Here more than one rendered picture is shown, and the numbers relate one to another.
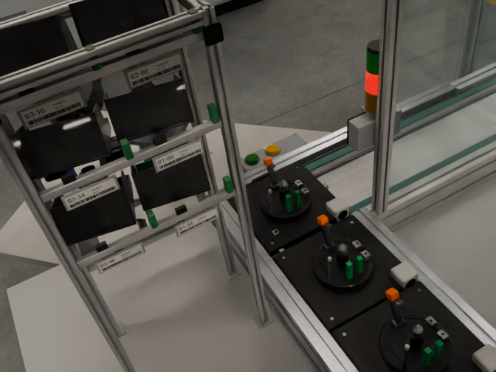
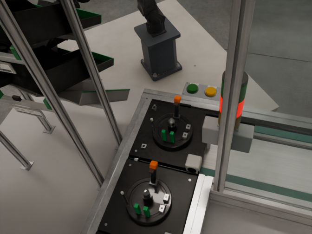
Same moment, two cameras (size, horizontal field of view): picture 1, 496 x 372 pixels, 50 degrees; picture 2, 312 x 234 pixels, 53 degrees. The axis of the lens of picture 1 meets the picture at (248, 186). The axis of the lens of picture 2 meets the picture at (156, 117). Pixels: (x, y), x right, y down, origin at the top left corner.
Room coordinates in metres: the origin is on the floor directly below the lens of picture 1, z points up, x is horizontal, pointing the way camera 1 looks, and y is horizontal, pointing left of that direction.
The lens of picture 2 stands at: (0.56, -0.50, 1.87)
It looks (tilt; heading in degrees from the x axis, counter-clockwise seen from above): 53 degrees down; 48
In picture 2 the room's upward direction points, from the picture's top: 10 degrees counter-clockwise
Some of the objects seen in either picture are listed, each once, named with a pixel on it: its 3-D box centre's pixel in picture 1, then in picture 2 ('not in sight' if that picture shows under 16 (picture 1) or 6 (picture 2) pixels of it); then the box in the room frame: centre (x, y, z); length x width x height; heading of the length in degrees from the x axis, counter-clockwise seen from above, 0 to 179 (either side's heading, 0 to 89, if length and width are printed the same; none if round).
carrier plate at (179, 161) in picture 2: (286, 205); (172, 134); (0.99, -0.09, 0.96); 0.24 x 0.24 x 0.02; 22
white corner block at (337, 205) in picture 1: (337, 209); (193, 164); (0.94, -0.22, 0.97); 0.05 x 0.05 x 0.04; 22
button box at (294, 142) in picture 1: (273, 158); (210, 97); (1.23, -0.09, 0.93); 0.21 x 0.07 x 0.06; 112
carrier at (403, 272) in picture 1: (342, 255); (147, 196); (0.76, -0.19, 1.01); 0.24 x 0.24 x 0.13; 22
